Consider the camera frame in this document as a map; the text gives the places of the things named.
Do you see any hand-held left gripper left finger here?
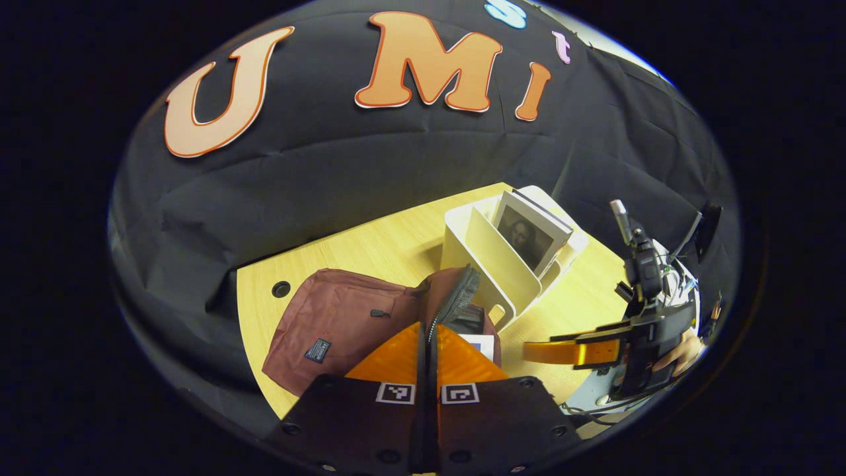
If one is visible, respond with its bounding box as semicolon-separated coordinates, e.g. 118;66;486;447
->
264;322;430;473

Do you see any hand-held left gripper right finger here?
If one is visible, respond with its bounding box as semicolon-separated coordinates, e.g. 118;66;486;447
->
430;324;582;473

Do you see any blue book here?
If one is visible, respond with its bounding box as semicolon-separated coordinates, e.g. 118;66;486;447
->
458;333;496;363

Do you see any maroon schoolbag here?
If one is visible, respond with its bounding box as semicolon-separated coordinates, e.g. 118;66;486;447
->
262;264;502;397

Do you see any white bookshelf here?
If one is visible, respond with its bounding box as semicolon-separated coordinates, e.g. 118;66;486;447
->
441;185;589;331

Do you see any grey portrait book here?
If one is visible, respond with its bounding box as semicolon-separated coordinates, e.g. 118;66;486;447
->
492;190;574;278

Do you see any black monitor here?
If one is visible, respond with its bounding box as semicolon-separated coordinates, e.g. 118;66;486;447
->
671;204;723;265

